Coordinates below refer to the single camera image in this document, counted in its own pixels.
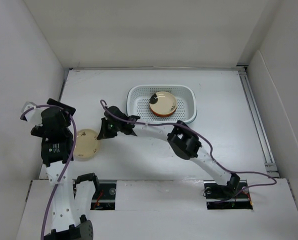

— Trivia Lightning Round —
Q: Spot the right aluminium rail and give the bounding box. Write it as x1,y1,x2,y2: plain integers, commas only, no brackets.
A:
238,66,280,178

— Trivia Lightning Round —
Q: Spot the orange plate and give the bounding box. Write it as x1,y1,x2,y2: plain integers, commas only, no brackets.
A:
152,111,175,118

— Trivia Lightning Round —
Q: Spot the beige plate with black mark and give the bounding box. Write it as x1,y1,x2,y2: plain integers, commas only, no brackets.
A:
149,91,177,114

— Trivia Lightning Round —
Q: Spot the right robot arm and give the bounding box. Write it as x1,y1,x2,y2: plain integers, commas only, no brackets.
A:
97,106,240,199

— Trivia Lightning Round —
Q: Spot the white perforated plastic bin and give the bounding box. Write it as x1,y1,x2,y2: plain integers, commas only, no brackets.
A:
126,84,197,124

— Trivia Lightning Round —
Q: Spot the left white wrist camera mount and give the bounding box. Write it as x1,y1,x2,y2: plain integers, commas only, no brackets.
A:
20,101,43,126

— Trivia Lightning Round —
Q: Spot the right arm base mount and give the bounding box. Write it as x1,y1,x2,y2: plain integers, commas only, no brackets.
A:
203,182,253,210

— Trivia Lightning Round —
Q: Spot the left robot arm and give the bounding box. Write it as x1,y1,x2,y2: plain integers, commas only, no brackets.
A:
30,98,101,240

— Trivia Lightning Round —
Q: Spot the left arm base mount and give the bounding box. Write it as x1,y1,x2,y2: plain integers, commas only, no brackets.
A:
90,181,117,211

